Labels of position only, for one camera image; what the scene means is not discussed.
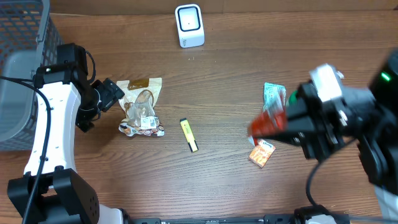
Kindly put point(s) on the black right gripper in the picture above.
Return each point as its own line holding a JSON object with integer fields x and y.
{"x": 313, "y": 121}

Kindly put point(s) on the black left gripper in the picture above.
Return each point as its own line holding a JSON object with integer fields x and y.
{"x": 109, "y": 92}

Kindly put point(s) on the brown cookie snack bag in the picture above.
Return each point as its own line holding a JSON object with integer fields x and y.
{"x": 138, "y": 102}

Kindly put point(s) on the green lid glass jar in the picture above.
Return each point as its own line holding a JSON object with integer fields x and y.
{"x": 292, "y": 98}

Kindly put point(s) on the red snack bar wrapper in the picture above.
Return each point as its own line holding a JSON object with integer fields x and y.
{"x": 270, "y": 122}

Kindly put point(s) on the teal wet wipes pack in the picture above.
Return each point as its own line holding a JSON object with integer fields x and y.
{"x": 273, "y": 93}

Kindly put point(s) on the orange Kleenex tissue pack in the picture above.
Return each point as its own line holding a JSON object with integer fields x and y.
{"x": 261, "y": 152}

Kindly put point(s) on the yellow black marker pen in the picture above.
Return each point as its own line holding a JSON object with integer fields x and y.
{"x": 189, "y": 135}

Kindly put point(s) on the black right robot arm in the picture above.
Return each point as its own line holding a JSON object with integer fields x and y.
{"x": 377, "y": 138}

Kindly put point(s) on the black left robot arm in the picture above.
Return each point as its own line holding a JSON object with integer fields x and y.
{"x": 51, "y": 190}

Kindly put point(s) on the white barcode scanner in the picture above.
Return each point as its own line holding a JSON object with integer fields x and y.
{"x": 189, "y": 26}

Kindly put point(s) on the grey plastic mesh basket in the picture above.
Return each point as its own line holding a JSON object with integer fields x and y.
{"x": 29, "y": 40}

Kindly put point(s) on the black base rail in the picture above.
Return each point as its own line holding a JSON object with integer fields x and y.
{"x": 304, "y": 215}

